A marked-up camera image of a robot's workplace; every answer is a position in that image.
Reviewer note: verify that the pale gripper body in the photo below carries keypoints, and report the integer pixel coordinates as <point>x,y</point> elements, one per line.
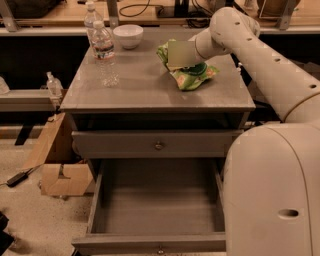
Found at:
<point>181,53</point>

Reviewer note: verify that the green rice chip bag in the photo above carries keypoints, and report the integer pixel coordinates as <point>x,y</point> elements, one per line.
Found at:
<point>188,78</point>

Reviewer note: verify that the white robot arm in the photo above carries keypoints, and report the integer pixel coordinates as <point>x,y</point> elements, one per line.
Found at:
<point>271,186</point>

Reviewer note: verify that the grey upper drawer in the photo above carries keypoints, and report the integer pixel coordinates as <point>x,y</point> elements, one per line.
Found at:
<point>154,144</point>

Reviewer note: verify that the grey drawer cabinet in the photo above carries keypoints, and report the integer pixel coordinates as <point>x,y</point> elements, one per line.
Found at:
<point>147,98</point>

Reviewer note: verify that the open grey lower drawer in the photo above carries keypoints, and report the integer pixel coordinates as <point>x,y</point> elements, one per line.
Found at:
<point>155,206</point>

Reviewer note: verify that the white ceramic bowl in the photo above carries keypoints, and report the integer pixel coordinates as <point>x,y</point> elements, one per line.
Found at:
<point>129,36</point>

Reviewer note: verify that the white pump bottle top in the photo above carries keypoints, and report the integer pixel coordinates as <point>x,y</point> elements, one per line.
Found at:
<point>239,67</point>

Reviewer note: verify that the front clear water bottle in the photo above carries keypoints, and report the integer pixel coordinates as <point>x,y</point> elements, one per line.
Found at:
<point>103,50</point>

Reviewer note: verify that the clear water bottle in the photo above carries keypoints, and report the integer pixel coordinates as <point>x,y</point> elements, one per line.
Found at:
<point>103,50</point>
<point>91,17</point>

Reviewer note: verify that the rear clear water bottle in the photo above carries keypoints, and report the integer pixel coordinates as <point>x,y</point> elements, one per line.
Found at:
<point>91,17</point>

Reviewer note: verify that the small spray bottle left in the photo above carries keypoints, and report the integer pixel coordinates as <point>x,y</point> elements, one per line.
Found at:
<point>54,85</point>

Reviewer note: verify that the flat cardboard on left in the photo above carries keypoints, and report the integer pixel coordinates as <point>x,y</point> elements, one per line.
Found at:
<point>63,172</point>

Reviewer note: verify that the black power adapter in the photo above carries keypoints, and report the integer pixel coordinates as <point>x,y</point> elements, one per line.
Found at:
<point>19,177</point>

